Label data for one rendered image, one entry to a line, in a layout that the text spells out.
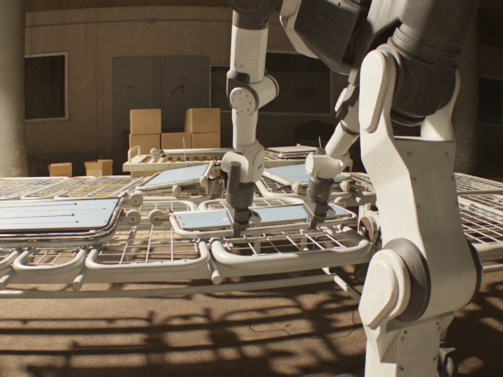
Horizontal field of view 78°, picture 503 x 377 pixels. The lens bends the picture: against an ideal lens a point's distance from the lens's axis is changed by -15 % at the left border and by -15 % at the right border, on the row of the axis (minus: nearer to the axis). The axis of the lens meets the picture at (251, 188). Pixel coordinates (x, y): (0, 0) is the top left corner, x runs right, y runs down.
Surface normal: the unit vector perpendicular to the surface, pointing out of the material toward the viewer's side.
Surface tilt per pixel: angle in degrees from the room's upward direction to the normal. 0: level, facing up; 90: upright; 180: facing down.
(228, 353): 0
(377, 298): 90
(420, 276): 71
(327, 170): 111
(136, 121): 90
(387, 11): 90
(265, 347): 0
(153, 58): 90
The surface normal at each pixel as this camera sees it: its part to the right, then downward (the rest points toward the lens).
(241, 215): 0.30, 0.51
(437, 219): 0.22, -0.22
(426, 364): 0.23, 0.01
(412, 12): -0.82, 0.32
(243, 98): -0.55, 0.51
